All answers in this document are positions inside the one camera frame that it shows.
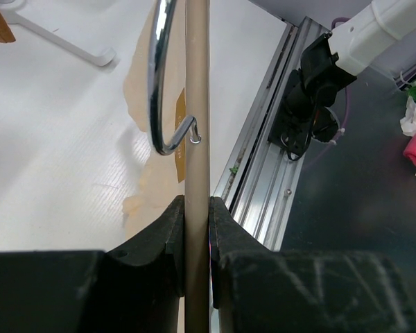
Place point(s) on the beige clip hanger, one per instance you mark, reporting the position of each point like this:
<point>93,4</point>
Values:
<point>194,132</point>

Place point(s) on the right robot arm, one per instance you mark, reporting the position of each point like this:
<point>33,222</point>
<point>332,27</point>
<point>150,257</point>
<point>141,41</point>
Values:
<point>331,63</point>

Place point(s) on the silver and white clothes rack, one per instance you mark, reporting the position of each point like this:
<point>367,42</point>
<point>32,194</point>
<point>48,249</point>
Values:
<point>55,29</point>

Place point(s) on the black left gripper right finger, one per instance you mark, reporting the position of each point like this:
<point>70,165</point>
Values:
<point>259,290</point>

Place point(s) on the white crumpled paper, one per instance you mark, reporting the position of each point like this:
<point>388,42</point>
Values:
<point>408,122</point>

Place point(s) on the aluminium mounting rail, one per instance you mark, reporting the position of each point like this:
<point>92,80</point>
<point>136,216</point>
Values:
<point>259,182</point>

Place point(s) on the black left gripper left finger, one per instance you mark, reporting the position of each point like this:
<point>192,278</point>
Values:
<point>135,287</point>

